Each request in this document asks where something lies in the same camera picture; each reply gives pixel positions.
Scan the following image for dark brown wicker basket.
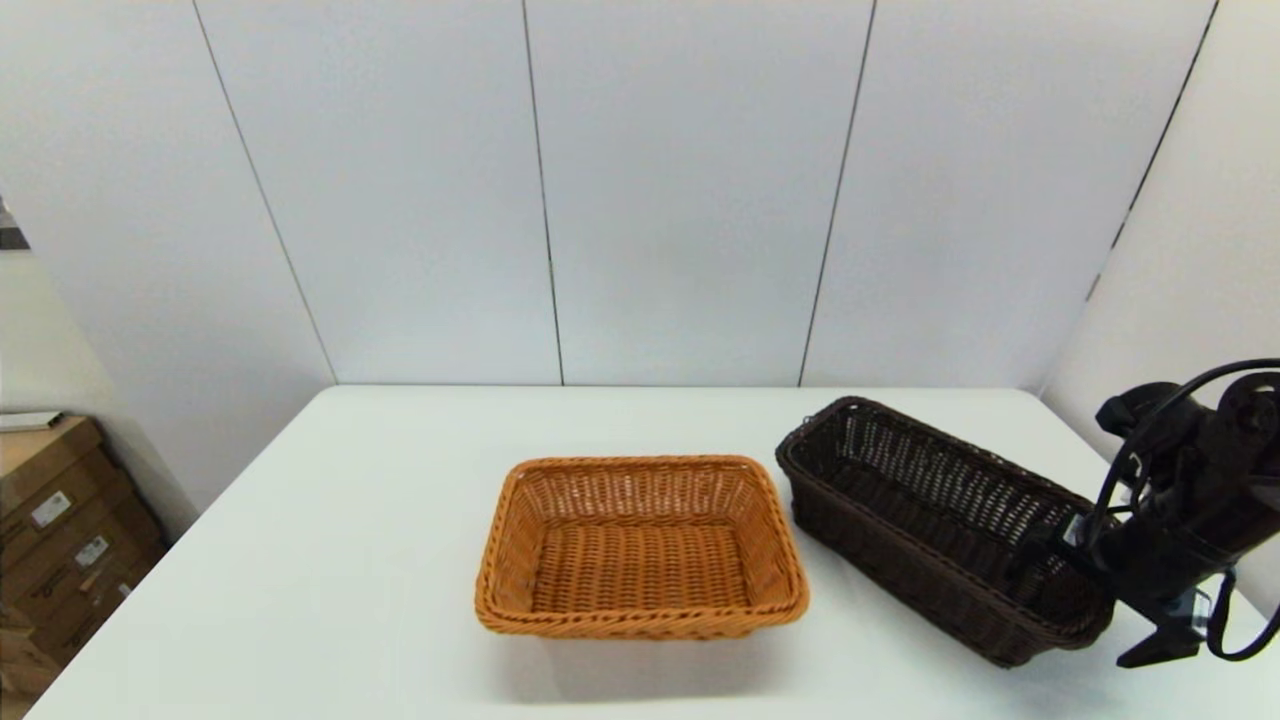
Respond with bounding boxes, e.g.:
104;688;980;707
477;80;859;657
776;396;1119;669

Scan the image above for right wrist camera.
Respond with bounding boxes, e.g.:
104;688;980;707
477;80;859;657
1160;588;1213;633

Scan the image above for orange wicker basket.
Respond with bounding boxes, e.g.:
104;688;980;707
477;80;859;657
474;455;811;641

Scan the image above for brown cardboard box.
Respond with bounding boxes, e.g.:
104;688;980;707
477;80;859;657
0;465;141;571
0;418;106;501
0;520;166;626
0;575;151;701

